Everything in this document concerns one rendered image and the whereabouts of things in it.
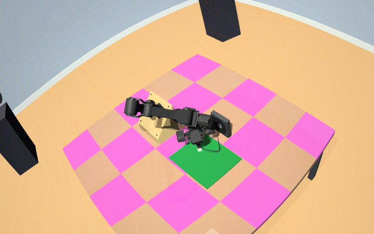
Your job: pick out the green circuit board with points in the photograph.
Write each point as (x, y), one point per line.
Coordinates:
(205, 166)

